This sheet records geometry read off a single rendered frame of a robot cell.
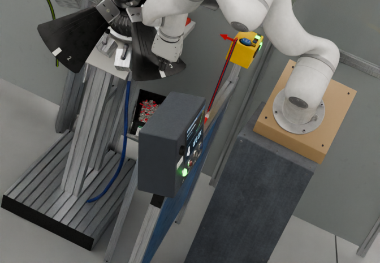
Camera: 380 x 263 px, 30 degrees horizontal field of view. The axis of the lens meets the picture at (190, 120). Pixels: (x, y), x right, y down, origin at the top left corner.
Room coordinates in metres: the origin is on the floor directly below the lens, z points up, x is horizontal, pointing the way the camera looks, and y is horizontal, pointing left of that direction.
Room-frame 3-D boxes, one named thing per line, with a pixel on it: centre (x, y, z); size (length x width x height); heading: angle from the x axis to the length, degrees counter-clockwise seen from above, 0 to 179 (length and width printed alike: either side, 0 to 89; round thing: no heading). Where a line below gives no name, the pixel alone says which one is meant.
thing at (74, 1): (2.50, 0.62, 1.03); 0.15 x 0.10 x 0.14; 172
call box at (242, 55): (2.63, -0.11, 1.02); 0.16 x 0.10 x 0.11; 172
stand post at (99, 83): (2.51, 0.41, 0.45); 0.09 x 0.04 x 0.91; 82
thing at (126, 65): (2.39, 0.32, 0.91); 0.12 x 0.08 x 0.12; 172
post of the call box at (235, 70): (2.63, -0.11, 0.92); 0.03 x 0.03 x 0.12; 82
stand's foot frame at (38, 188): (2.61, 0.40, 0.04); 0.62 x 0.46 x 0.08; 172
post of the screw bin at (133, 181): (2.26, 0.13, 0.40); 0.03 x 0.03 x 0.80; 7
